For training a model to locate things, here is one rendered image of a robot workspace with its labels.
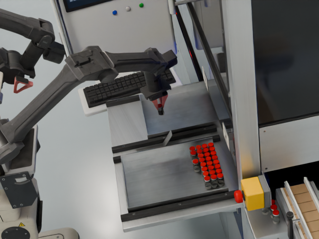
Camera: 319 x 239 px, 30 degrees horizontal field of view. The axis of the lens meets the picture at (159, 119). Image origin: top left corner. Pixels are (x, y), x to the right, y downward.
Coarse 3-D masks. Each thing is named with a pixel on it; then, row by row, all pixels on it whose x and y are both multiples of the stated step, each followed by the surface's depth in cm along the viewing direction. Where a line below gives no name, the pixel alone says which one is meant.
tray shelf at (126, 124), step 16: (112, 112) 241; (128, 112) 240; (112, 128) 234; (128, 128) 232; (144, 128) 231; (112, 144) 226; (224, 144) 217; (224, 160) 211; (224, 176) 205; (192, 208) 196; (208, 208) 195; (224, 208) 195; (128, 224) 195; (144, 224) 194; (160, 224) 195
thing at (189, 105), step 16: (144, 96) 242; (176, 96) 243; (192, 96) 241; (208, 96) 239; (144, 112) 238; (176, 112) 235; (192, 112) 233; (208, 112) 232; (160, 128) 229; (176, 128) 228; (192, 128) 223
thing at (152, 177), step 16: (176, 144) 216; (192, 144) 216; (128, 160) 217; (144, 160) 217; (160, 160) 215; (176, 160) 214; (128, 176) 212; (144, 176) 210; (160, 176) 209; (176, 176) 208; (192, 176) 207; (128, 192) 206; (144, 192) 205; (160, 192) 204; (176, 192) 202; (192, 192) 201; (208, 192) 196; (224, 192) 197; (128, 208) 196; (144, 208) 197
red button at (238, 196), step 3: (234, 192) 182; (237, 192) 181; (240, 192) 180; (234, 195) 182; (237, 195) 180; (240, 195) 180; (237, 198) 180; (240, 198) 180; (237, 201) 180; (240, 201) 180
